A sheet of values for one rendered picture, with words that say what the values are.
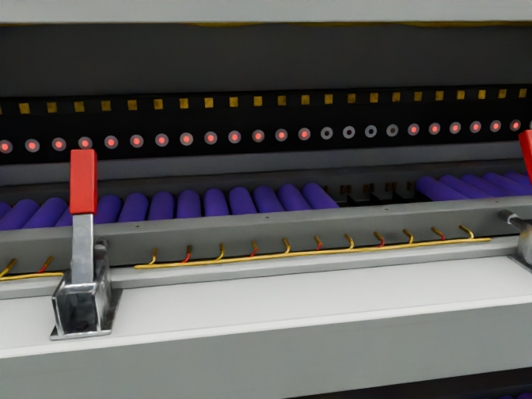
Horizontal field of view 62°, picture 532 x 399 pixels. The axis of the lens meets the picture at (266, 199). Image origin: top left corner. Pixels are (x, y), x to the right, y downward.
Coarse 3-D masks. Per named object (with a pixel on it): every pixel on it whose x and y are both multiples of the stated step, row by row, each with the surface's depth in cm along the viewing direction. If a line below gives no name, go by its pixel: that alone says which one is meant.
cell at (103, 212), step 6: (102, 198) 34; (108, 198) 34; (114, 198) 34; (102, 204) 33; (108, 204) 33; (114, 204) 33; (120, 204) 35; (102, 210) 31; (108, 210) 32; (114, 210) 33; (120, 210) 34; (96, 216) 30; (102, 216) 30; (108, 216) 31; (114, 216) 32; (96, 222) 29; (102, 222) 30; (108, 222) 30; (114, 222) 31
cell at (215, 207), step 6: (210, 192) 35; (216, 192) 35; (222, 192) 36; (204, 198) 35; (210, 198) 34; (216, 198) 34; (222, 198) 34; (204, 204) 34; (210, 204) 33; (216, 204) 32; (222, 204) 33; (204, 210) 33; (210, 210) 32; (216, 210) 31; (222, 210) 31; (228, 210) 33
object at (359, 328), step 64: (320, 256) 29; (0, 320) 22; (128, 320) 22; (192, 320) 22; (256, 320) 22; (320, 320) 22; (384, 320) 22; (448, 320) 23; (512, 320) 24; (0, 384) 20; (64, 384) 21; (128, 384) 21; (192, 384) 22; (256, 384) 23; (320, 384) 23; (384, 384) 24
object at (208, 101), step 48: (48, 96) 35; (96, 96) 35; (144, 96) 36; (192, 96) 36; (240, 96) 37; (288, 96) 37; (336, 96) 38; (384, 96) 39; (432, 96) 39; (480, 96) 40; (528, 96) 41; (48, 144) 36; (96, 144) 36; (144, 144) 37; (192, 144) 38; (240, 144) 38; (288, 144) 39; (336, 144) 40; (384, 144) 40
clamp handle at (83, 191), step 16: (80, 160) 23; (96, 160) 24; (80, 176) 23; (96, 176) 24; (80, 192) 23; (96, 192) 23; (80, 208) 23; (96, 208) 23; (80, 224) 23; (80, 240) 22; (80, 256) 22; (80, 272) 22
